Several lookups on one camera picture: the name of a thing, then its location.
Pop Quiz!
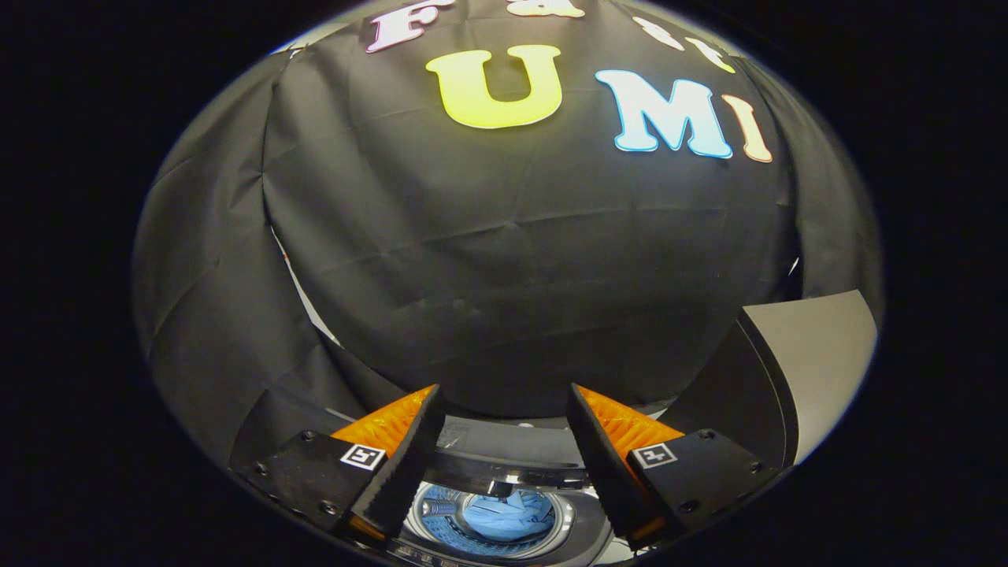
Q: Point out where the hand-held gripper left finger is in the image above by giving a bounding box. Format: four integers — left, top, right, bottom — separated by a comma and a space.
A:
235, 384, 447, 544

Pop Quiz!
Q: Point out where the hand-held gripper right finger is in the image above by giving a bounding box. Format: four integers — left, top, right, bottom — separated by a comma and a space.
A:
565, 384, 780, 550

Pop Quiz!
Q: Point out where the black backdrop cloth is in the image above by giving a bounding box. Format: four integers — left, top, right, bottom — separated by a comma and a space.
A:
132, 0, 883, 473

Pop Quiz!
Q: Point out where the grey cabinet with dark top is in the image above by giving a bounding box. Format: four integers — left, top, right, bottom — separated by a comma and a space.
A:
660, 290, 879, 471

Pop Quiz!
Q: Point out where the light blue shirt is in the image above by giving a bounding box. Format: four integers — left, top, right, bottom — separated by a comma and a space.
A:
461, 488, 557, 544

